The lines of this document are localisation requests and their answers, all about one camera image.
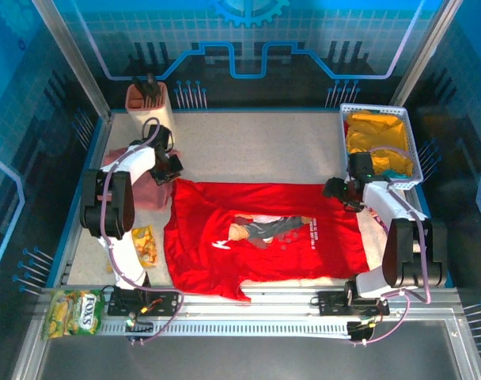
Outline red printed t-shirt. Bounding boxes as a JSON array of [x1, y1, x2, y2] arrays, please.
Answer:
[[163, 178, 371, 304]]

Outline pink folded t-shirt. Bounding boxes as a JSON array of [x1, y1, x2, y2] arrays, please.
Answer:
[[104, 146, 182, 213]]

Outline beige utensil holder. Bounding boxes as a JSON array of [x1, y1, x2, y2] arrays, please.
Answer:
[[124, 82, 176, 146]]

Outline yellow t-shirt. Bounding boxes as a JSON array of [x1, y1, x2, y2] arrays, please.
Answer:
[[345, 112, 415, 177]]

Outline yellow snack bag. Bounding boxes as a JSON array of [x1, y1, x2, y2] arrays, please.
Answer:
[[105, 224, 158, 274]]

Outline black utensils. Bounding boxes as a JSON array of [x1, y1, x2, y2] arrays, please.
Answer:
[[132, 72, 161, 106]]

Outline white plastic basket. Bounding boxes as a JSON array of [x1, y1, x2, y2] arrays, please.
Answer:
[[338, 103, 424, 191]]

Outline small black controller board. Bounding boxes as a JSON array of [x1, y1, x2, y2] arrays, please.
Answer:
[[347, 318, 380, 348], [123, 316, 154, 345]]

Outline green Fox's candy bag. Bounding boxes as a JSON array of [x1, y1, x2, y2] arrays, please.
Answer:
[[40, 288, 104, 340]]

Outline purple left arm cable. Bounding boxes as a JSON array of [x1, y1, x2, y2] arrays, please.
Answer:
[[100, 117, 185, 349]]

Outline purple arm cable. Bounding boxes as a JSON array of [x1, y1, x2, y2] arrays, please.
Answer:
[[100, 117, 185, 349], [353, 146, 431, 348]]

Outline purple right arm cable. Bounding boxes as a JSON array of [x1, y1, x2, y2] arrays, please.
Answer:
[[353, 146, 431, 348]]

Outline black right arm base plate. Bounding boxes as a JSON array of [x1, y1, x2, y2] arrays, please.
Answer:
[[317, 291, 391, 317]]

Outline aluminium rail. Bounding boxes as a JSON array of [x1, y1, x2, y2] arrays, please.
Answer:
[[38, 287, 463, 341]]

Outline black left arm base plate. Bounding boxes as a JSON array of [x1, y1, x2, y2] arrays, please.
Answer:
[[106, 287, 179, 317]]

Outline aluminium frame post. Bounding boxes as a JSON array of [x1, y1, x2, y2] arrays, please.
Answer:
[[389, 0, 463, 108], [31, 0, 114, 120]]

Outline white slotted cable duct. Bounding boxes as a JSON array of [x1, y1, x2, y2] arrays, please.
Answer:
[[96, 319, 352, 340]]

